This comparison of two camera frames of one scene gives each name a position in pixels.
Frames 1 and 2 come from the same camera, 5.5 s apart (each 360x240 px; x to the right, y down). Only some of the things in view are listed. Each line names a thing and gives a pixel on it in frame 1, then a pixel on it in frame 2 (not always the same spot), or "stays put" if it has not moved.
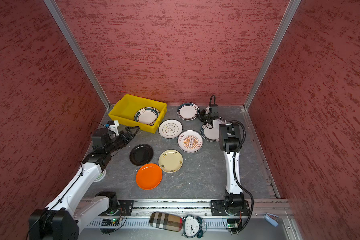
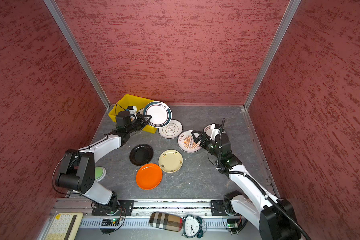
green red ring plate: x=188 y=111 to x=161 y=112
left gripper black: x=129 y=133 to x=143 y=120
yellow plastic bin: x=144 y=113 stays put
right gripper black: x=201 y=116 to x=202 y=135
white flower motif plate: x=170 y=129 stays put
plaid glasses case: x=166 y=221 stays put
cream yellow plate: x=170 y=161 stays put
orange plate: x=149 y=176 stays put
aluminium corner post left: x=71 y=41 stays put
